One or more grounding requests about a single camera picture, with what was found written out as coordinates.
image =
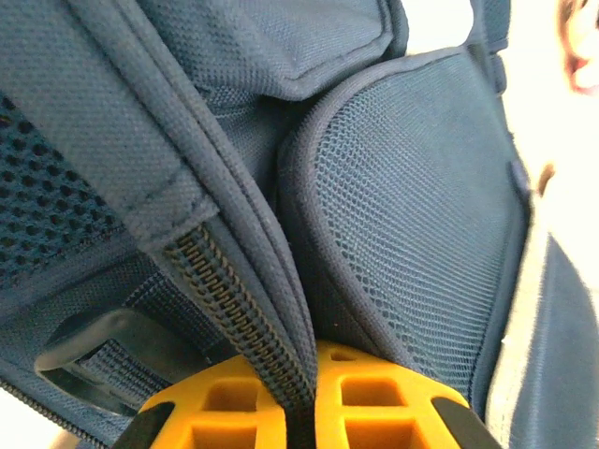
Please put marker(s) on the navy blue backpack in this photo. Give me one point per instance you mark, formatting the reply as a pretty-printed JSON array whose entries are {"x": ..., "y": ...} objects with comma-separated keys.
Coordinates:
[{"x": 398, "y": 187}]

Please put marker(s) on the pink plush doll black hair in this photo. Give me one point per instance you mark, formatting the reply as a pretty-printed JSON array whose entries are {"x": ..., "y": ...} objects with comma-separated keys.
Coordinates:
[{"x": 585, "y": 70}]

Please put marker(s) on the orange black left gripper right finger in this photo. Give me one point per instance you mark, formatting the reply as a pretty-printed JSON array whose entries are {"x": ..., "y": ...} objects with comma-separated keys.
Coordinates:
[{"x": 374, "y": 411}]

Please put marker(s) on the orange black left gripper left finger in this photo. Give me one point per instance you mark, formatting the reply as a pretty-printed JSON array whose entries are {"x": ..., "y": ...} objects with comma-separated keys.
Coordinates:
[{"x": 224, "y": 411}]

